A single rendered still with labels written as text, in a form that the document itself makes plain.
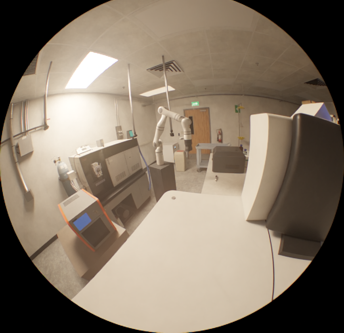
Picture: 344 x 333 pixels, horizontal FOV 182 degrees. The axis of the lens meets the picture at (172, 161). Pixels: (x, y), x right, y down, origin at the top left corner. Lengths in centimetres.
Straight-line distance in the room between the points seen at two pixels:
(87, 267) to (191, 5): 243
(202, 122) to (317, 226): 441
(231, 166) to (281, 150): 142
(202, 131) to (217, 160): 305
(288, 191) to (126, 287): 23
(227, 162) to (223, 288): 146
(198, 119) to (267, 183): 436
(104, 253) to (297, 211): 119
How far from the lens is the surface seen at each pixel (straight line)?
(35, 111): 273
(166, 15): 141
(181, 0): 133
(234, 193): 120
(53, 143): 259
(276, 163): 17
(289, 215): 19
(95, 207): 102
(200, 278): 17
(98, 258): 117
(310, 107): 26
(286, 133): 17
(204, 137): 449
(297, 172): 15
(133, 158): 208
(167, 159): 443
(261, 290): 19
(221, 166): 155
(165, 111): 115
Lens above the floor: 160
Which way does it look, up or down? 20 degrees down
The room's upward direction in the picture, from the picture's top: 6 degrees counter-clockwise
